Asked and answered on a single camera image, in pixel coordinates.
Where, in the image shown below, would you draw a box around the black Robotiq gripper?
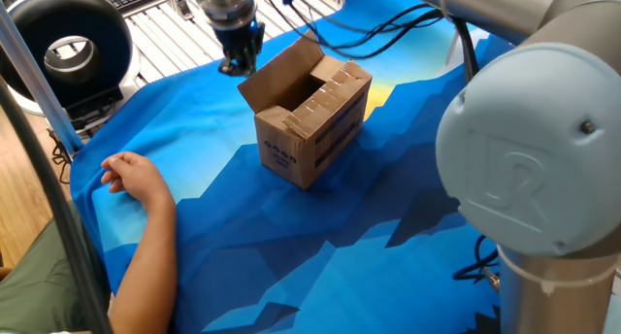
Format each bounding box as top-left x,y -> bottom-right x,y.
215,17 -> 266,78

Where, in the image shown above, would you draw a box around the brown cardboard box with label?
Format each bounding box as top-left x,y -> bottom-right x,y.
237,30 -> 374,190

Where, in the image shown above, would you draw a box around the person's bare forearm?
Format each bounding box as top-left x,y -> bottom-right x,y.
107,196 -> 179,334

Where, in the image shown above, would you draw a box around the person's bare hand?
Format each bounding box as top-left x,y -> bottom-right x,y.
100,150 -> 175,212

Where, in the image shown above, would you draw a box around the blue mountain print cloth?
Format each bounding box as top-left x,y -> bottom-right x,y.
70,0 -> 515,334

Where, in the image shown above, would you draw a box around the green trousers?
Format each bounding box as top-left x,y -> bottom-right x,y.
0,202 -> 113,334

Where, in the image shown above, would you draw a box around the small aluminium upright bracket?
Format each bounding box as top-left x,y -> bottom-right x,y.
167,0 -> 195,20

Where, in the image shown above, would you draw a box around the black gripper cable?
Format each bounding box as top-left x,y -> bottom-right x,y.
285,0 -> 445,51

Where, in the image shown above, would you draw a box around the aluminium frame bar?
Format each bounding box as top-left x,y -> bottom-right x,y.
0,3 -> 84,156

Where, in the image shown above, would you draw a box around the black ring light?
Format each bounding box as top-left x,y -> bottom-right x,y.
0,0 -> 142,131

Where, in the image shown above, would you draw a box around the thick black hose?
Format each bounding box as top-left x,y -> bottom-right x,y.
0,79 -> 114,334

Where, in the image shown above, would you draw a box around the black cable with metal plug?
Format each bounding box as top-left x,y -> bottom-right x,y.
451,234 -> 502,292

